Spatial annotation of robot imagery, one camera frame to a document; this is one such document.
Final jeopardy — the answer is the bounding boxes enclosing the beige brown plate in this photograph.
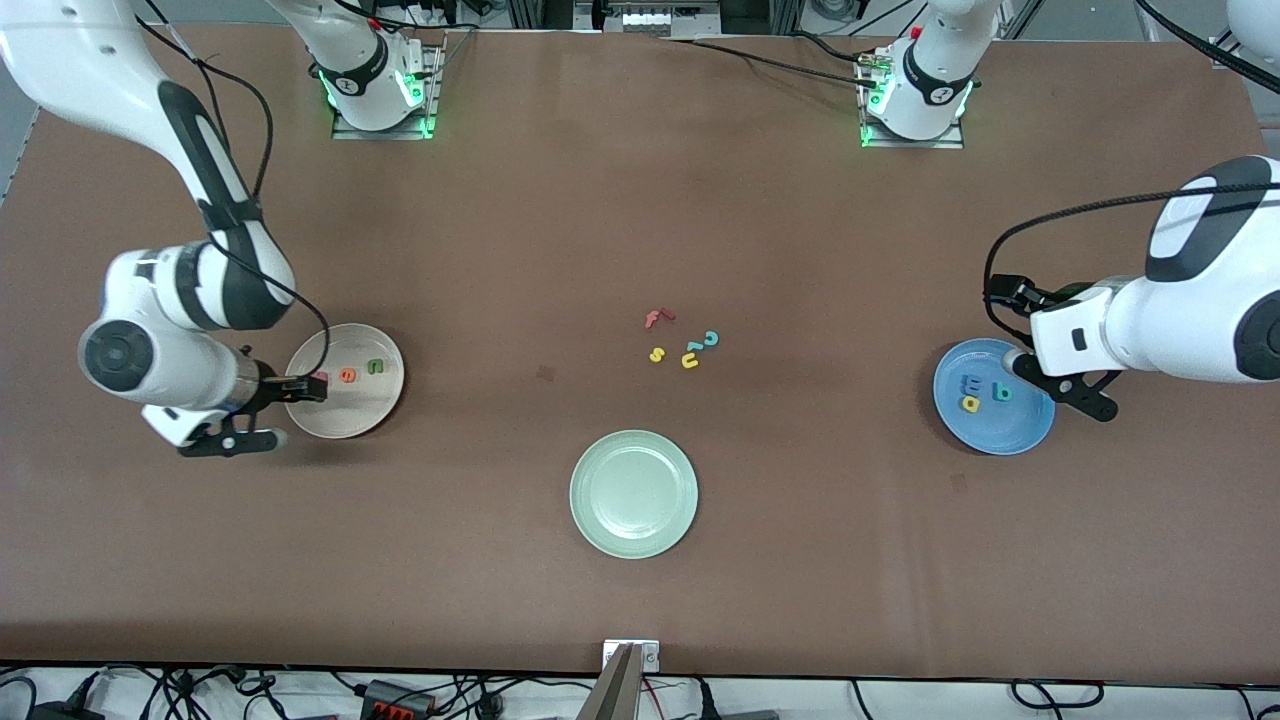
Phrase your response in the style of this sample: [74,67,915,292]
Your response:
[283,323,406,440]

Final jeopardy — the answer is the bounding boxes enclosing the blue plate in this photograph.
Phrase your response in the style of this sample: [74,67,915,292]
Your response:
[932,338,1057,457]

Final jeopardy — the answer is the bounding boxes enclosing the black orange power strip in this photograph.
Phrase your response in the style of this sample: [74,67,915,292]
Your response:
[360,679,437,717]

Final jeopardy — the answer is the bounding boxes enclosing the pale green plate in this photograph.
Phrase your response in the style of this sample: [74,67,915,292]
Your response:
[569,430,699,559]

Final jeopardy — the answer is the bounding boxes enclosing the grey terminal block device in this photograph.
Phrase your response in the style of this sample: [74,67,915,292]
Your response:
[600,0,723,39]

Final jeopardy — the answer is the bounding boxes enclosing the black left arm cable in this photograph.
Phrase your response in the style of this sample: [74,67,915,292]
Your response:
[983,180,1280,347]

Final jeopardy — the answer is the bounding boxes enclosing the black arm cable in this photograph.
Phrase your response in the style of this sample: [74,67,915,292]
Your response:
[983,180,1280,347]
[135,0,332,377]

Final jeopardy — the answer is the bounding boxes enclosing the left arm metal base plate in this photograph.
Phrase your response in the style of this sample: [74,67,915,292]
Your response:
[860,70,966,151]

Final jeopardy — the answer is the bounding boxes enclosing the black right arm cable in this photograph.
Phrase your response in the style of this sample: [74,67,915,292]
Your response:
[135,0,332,377]

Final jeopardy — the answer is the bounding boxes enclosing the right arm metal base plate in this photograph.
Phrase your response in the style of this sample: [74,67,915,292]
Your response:
[332,45,441,141]

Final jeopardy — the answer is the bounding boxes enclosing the black table cable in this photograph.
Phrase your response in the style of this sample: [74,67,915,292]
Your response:
[790,30,873,63]
[665,38,881,87]

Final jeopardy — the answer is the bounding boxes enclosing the aluminium camera post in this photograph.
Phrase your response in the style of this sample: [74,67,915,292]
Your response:
[575,643,646,720]

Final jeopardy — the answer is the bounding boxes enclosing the metal post mounting bracket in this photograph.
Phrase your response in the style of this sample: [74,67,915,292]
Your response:
[602,639,661,673]

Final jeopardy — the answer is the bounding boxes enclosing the aluminium frame post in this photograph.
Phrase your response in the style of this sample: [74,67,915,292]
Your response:
[508,0,579,31]

